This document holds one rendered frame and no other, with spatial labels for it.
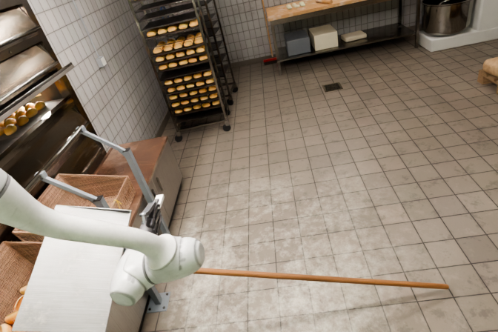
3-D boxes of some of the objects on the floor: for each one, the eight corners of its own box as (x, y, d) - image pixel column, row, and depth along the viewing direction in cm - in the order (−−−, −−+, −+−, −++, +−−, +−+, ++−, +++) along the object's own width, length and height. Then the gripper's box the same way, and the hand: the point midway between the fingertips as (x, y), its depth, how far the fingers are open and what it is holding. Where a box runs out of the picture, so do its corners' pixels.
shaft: (445, 284, 195) (448, 283, 193) (447, 290, 193) (450, 288, 191) (139, 264, 161) (139, 262, 158) (138, 270, 159) (138, 269, 156)
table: (277, 76, 535) (267, 18, 489) (274, 60, 603) (265, 8, 556) (421, 47, 510) (425, -16, 463) (401, 34, 578) (402, -22, 531)
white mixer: (430, 54, 482) (437, -50, 414) (411, 41, 538) (416, -52, 470) (504, 40, 470) (525, -70, 402) (477, 29, 526) (491, -69, 458)
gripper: (125, 230, 109) (145, 184, 130) (140, 256, 116) (157, 209, 136) (147, 227, 108) (164, 181, 129) (161, 254, 115) (175, 206, 135)
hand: (158, 201), depth 129 cm, fingers closed
